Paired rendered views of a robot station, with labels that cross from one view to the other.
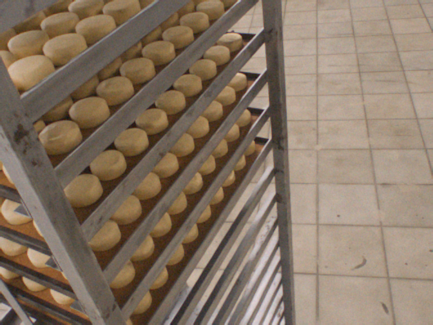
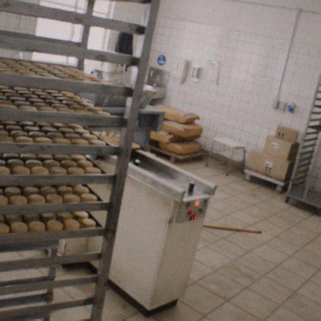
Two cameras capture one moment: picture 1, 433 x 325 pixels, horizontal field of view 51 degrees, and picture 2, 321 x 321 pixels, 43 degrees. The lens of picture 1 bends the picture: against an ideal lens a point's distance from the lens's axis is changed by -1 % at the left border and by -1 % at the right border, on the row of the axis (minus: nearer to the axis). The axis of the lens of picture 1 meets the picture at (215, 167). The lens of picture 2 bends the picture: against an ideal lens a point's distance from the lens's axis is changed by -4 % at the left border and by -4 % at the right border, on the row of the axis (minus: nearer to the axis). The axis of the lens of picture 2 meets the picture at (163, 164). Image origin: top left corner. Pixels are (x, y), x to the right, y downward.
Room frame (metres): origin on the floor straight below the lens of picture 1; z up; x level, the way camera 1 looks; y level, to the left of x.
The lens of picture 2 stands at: (-0.23, -0.70, 1.66)
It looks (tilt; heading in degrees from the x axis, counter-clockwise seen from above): 16 degrees down; 20
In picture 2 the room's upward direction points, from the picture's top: 12 degrees clockwise
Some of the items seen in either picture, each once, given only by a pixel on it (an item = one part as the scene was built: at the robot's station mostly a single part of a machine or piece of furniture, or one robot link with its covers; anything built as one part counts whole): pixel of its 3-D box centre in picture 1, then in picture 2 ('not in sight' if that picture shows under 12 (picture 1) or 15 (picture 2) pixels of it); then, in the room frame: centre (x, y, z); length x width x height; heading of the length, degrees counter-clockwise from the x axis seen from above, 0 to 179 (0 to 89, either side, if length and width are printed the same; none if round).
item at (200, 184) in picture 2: not in sight; (112, 141); (2.53, 0.76, 0.87); 2.01 x 0.03 x 0.07; 68
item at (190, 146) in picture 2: not in sight; (181, 145); (5.88, 1.32, 0.19); 0.72 x 0.42 x 0.15; 168
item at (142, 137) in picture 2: not in sight; (109, 127); (2.35, 0.71, 1.01); 0.72 x 0.33 x 0.34; 158
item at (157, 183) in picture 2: not in sight; (80, 142); (2.26, 0.86, 0.87); 2.01 x 0.03 x 0.07; 68
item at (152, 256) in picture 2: not in sight; (142, 231); (2.17, 0.23, 0.45); 0.70 x 0.34 x 0.90; 68
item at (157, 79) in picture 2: not in sight; (154, 84); (6.57, 2.27, 0.93); 0.99 x 0.38 x 1.09; 74
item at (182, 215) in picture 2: not in sight; (193, 208); (2.03, -0.10, 0.77); 0.24 x 0.04 x 0.14; 158
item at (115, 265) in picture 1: (194, 156); (17, 178); (0.63, 0.03, 1.23); 0.64 x 0.03 x 0.03; 146
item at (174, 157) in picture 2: not in sight; (164, 147); (5.94, 1.61, 0.06); 1.20 x 0.80 x 0.11; 76
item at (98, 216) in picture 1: (185, 112); (21, 147); (0.63, 0.03, 1.32); 0.64 x 0.03 x 0.03; 146
